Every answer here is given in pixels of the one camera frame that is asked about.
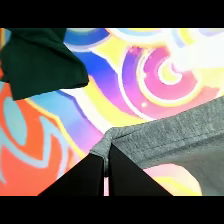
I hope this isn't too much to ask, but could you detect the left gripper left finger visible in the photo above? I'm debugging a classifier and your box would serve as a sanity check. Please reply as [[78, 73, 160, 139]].
[[38, 153, 103, 197]]

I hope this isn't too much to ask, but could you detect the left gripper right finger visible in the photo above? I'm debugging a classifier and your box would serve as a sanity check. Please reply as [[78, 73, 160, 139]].
[[107, 142, 173, 197]]

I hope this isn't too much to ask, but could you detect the dark green garment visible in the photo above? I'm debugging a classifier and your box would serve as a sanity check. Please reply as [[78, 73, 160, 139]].
[[0, 28, 90, 102]]

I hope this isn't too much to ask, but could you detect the grey garment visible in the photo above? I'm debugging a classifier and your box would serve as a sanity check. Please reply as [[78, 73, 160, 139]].
[[89, 95, 224, 197]]

